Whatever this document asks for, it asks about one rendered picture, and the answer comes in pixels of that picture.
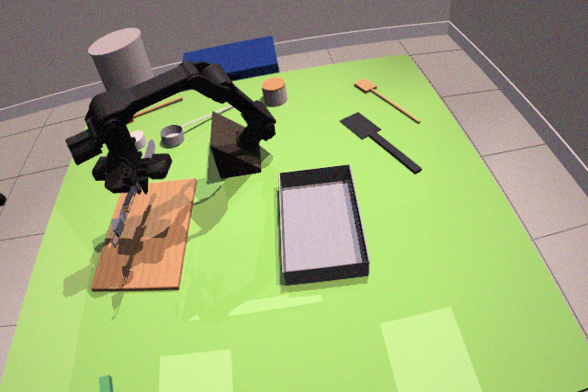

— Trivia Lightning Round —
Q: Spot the wooden board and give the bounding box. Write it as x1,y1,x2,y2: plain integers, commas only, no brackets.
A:
90,178,197,292

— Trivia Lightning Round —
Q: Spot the white short cylinder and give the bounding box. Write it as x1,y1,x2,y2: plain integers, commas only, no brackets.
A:
130,131,147,151

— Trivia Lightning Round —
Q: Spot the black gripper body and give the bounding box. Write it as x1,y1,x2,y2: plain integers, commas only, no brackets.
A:
92,137,173,181

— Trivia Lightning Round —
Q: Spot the dark grey spatula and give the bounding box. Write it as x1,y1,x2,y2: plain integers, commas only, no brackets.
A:
339,112,423,174

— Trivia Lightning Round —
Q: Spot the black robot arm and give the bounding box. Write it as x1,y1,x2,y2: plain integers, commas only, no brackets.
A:
65,61,277,194

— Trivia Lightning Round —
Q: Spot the grey saucepan with long handle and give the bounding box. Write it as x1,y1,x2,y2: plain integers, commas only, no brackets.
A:
160,106,232,146

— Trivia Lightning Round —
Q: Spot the grey cylinder with orange top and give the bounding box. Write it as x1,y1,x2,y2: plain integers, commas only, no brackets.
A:
262,77,288,107

